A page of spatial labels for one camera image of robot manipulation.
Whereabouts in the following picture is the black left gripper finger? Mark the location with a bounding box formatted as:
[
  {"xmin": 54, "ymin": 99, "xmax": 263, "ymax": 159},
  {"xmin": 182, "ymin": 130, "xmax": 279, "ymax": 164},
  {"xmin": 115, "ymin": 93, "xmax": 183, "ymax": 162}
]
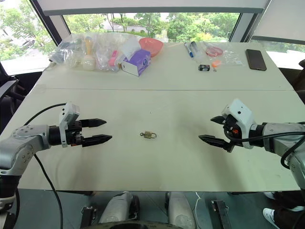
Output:
[
  {"xmin": 82, "ymin": 134, "xmax": 113, "ymax": 147},
  {"xmin": 81, "ymin": 118, "xmax": 107, "ymax": 128}
]

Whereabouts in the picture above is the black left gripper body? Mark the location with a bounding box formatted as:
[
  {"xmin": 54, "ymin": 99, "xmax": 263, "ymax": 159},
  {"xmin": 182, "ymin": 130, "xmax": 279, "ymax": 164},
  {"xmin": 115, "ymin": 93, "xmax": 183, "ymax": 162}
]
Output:
[{"xmin": 65, "ymin": 120, "xmax": 84, "ymax": 147}]

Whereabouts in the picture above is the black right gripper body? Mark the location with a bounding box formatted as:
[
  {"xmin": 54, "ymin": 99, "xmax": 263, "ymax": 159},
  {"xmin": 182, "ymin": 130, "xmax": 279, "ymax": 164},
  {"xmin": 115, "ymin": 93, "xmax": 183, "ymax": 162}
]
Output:
[{"xmin": 222, "ymin": 114, "xmax": 243, "ymax": 154}]

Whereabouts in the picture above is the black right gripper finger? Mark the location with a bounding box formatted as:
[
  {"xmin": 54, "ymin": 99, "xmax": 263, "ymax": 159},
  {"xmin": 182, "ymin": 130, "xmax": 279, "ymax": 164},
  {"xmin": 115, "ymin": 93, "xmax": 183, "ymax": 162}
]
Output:
[
  {"xmin": 198, "ymin": 134, "xmax": 231, "ymax": 150},
  {"xmin": 210, "ymin": 115, "xmax": 226, "ymax": 125}
]

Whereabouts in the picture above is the white round jar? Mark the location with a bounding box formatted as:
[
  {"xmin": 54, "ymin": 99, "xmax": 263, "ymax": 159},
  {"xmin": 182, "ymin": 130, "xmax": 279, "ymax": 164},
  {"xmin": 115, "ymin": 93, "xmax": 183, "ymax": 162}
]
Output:
[{"xmin": 81, "ymin": 55, "xmax": 97, "ymax": 72}]

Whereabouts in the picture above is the pink plastic item in bag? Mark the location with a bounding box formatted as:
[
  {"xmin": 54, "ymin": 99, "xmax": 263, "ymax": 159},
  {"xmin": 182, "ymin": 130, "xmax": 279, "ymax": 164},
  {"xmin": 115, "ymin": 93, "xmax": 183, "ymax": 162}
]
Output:
[{"xmin": 108, "ymin": 50, "xmax": 119, "ymax": 69}]

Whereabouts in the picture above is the empty clear plastic bag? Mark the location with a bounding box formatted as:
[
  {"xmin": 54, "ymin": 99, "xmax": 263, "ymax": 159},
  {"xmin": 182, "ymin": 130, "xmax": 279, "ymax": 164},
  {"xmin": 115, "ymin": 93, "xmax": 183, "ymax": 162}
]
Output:
[{"xmin": 223, "ymin": 43, "xmax": 245, "ymax": 67}]

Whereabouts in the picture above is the silver robot leg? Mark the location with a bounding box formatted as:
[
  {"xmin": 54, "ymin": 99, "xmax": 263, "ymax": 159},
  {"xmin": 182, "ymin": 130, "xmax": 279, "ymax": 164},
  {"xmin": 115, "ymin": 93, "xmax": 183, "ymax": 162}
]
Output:
[
  {"xmin": 167, "ymin": 191, "xmax": 196, "ymax": 229},
  {"xmin": 98, "ymin": 191, "xmax": 134, "ymax": 225}
]

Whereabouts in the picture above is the black smartphone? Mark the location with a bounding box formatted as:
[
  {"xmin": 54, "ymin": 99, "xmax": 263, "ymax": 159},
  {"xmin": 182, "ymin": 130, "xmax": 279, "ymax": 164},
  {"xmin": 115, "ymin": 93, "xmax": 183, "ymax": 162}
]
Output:
[{"xmin": 245, "ymin": 49, "xmax": 267, "ymax": 72}]

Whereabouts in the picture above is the purple and white tissue box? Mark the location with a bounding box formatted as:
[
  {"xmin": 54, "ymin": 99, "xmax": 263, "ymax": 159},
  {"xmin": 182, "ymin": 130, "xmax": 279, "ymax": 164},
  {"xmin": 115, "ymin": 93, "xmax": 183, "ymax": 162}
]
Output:
[{"xmin": 121, "ymin": 49, "xmax": 152, "ymax": 77}]

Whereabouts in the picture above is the black office chair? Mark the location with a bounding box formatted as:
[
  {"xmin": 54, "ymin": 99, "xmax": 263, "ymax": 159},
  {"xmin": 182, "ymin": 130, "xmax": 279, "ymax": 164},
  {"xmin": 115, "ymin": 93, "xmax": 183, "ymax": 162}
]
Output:
[{"xmin": 0, "ymin": 61, "xmax": 27, "ymax": 134}]

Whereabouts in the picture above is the blue marker pen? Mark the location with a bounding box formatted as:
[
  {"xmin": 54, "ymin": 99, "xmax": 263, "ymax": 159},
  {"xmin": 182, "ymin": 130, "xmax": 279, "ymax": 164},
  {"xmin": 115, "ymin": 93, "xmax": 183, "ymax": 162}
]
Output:
[{"xmin": 183, "ymin": 42, "xmax": 194, "ymax": 58}]

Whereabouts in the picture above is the clear bag with dark items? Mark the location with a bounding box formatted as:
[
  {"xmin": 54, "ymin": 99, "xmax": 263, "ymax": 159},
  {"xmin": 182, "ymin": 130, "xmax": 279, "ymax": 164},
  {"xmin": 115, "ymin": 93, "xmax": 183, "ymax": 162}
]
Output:
[{"xmin": 48, "ymin": 34, "xmax": 83, "ymax": 65}]

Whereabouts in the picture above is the clear bag with white packet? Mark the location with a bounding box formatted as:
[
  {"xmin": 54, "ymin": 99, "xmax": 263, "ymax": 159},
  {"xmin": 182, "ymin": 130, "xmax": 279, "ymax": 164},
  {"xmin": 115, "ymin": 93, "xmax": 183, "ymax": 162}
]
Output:
[{"xmin": 95, "ymin": 33, "xmax": 142, "ymax": 73}]

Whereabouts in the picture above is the dark brown chair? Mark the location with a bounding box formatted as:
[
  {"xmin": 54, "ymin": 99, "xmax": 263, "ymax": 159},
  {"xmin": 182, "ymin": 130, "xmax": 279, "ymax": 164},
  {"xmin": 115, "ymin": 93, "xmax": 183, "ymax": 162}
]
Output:
[{"xmin": 292, "ymin": 59, "xmax": 305, "ymax": 106}]

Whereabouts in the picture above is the dark trouser leg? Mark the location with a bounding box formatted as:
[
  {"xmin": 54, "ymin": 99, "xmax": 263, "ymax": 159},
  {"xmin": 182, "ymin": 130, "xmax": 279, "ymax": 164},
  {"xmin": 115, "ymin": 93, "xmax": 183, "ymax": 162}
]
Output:
[{"xmin": 273, "ymin": 190, "xmax": 305, "ymax": 229}]

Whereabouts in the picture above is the pink plastic bowl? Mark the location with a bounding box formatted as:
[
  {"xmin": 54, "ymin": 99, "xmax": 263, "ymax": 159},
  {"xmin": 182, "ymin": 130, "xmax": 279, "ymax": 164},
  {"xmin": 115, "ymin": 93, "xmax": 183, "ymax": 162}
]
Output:
[{"xmin": 139, "ymin": 37, "xmax": 164, "ymax": 58}]

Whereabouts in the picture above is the white roller blind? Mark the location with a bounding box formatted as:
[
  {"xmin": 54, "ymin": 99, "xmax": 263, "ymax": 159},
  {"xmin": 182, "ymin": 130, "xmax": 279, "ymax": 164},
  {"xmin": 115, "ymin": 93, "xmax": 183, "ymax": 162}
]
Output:
[
  {"xmin": 251, "ymin": 0, "xmax": 305, "ymax": 45},
  {"xmin": 37, "ymin": 0, "xmax": 272, "ymax": 17}
]

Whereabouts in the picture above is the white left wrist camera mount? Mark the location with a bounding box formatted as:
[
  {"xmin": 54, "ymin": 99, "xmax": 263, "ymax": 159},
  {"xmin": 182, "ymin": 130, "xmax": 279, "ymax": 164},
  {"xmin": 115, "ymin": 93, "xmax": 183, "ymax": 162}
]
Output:
[{"xmin": 58, "ymin": 102, "xmax": 81, "ymax": 148}]

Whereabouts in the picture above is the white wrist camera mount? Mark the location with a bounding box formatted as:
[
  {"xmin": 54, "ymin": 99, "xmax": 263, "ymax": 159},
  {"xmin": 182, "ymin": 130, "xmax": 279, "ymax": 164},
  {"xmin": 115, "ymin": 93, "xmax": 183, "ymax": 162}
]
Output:
[
  {"xmin": 221, "ymin": 98, "xmax": 258, "ymax": 150},
  {"xmin": 58, "ymin": 102, "xmax": 81, "ymax": 148}
]

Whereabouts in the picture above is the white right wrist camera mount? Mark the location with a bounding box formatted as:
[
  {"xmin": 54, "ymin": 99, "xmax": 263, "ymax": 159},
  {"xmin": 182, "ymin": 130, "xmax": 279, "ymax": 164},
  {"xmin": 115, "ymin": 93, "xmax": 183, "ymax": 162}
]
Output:
[{"xmin": 221, "ymin": 98, "xmax": 258, "ymax": 150}]

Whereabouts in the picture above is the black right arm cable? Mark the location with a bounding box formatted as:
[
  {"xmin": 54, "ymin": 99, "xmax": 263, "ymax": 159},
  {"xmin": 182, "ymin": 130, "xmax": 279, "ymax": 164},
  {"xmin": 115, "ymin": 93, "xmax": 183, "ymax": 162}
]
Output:
[{"xmin": 223, "ymin": 121, "xmax": 305, "ymax": 170}]

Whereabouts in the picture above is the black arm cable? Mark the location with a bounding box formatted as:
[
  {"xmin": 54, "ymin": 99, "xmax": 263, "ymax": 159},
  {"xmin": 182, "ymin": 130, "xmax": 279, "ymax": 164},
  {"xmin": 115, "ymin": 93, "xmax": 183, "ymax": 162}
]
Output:
[
  {"xmin": 223, "ymin": 121, "xmax": 305, "ymax": 170},
  {"xmin": 23, "ymin": 103, "xmax": 64, "ymax": 229}
]

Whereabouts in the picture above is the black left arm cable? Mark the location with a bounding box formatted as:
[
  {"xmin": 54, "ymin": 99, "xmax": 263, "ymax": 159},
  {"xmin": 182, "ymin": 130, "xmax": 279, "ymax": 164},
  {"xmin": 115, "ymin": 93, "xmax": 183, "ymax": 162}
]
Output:
[{"xmin": 23, "ymin": 103, "xmax": 64, "ymax": 229}]

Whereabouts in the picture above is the clear bag with red ring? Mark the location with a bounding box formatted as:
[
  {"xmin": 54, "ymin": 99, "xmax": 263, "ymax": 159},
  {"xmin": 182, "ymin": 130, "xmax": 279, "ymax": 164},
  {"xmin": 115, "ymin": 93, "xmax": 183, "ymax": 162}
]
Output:
[{"xmin": 205, "ymin": 42, "xmax": 225, "ymax": 58}]

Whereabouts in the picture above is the white cable on floor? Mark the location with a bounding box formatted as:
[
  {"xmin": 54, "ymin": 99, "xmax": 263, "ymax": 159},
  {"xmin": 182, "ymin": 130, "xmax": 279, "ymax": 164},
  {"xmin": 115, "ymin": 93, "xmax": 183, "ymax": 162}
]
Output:
[{"xmin": 193, "ymin": 191, "xmax": 203, "ymax": 229}]

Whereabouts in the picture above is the black metal bracket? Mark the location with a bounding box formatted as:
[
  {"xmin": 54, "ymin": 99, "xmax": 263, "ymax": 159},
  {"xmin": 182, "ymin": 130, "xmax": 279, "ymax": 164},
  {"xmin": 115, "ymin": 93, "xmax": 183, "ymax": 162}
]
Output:
[
  {"xmin": 210, "ymin": 199, "xmax": 232, "ymax": 229},
  {"xmin": 80, "ymin": 206, "xmax": 98, "ymax": 228}
]

